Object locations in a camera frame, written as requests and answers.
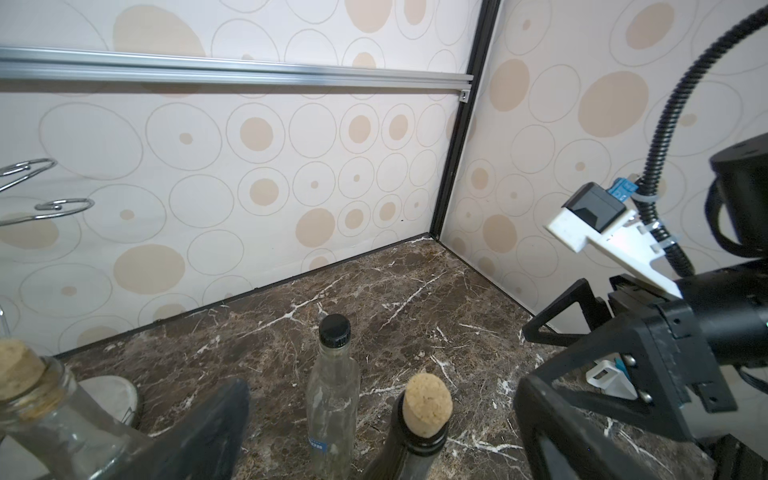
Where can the clear bottle black cap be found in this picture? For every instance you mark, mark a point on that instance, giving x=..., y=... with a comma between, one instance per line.
x=332, y=399

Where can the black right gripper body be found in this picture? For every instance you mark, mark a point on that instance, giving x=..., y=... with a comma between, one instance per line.
x=720, y=320

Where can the white teal round object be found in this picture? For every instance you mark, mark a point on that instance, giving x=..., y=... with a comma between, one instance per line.
x=611, y=379

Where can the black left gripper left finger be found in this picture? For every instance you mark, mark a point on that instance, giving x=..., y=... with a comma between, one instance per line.
x=205, y=444

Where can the horizontal aluminium rail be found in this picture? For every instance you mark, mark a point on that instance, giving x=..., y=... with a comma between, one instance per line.
x=44, y=64

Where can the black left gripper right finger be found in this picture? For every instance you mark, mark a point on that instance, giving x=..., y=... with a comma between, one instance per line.
x=560, y=443

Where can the chrome glass holder stand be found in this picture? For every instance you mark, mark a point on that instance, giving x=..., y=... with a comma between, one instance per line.
x=114, y=394

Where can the tall clear corked bottle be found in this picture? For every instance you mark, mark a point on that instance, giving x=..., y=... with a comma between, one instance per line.
x=47, y=412

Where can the dark green wine bottle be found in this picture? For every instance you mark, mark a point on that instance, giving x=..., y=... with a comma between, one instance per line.
x=418, y=430

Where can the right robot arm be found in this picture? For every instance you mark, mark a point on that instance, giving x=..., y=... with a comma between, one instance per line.
x=735, y=208

